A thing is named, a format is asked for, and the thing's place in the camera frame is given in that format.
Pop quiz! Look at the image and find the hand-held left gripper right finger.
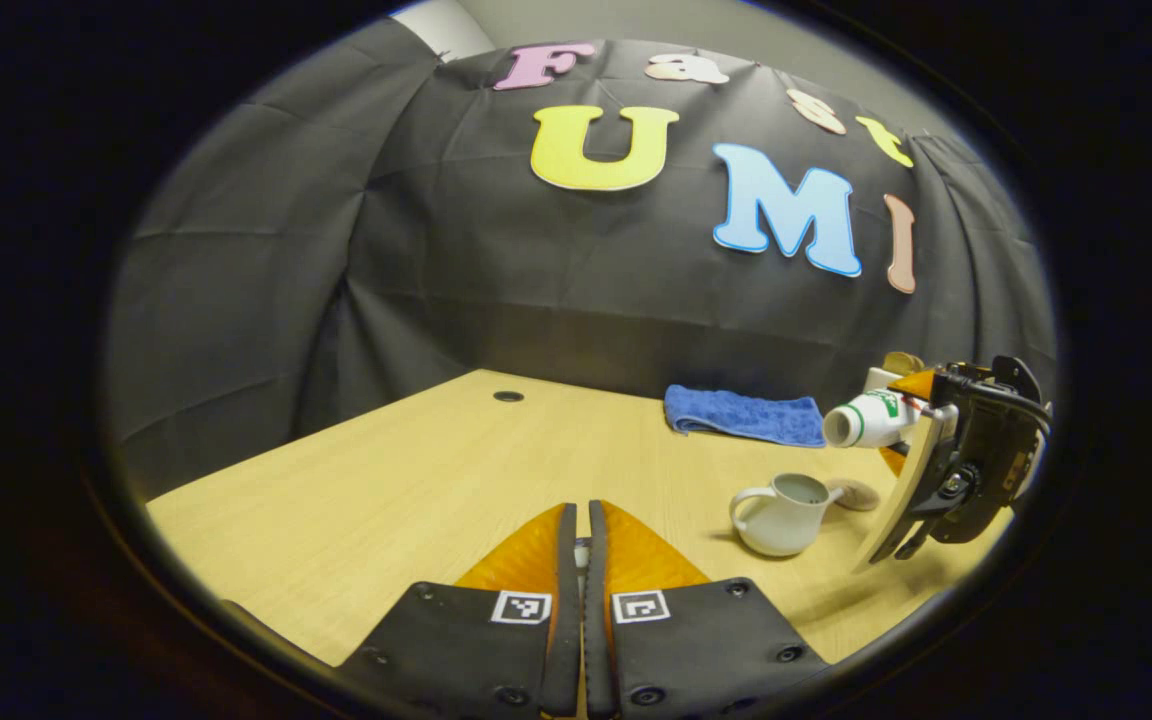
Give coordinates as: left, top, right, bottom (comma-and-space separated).
586, 500, 829, 719

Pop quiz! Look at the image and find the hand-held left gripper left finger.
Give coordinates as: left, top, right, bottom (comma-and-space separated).
341, 503, 582, 719

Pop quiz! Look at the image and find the white water bottle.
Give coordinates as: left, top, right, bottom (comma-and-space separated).
823, 389, 927, 449

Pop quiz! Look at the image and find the round cork coaster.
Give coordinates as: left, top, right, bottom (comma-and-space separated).
831, 478, 880, 512

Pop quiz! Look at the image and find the white teacup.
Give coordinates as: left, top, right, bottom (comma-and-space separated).
730, 473, 845, 557

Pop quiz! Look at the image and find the blue towel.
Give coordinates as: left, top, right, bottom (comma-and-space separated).
664, 385, 826, 448

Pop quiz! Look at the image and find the black backdrop cloth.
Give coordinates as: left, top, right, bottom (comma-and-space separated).
101, 20, 1057, 501

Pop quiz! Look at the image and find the black cable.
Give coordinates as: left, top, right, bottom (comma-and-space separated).
936, 368, 1053, 431

